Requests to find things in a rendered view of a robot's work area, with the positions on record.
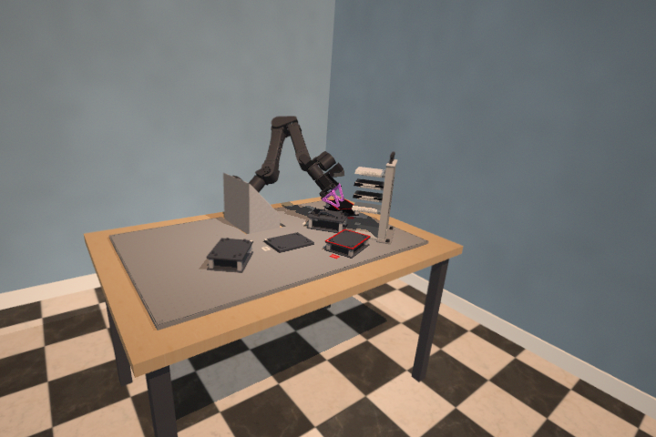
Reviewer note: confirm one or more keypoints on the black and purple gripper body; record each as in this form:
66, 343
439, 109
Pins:
324, 192

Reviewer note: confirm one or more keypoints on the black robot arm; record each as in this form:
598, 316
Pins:
315, 167

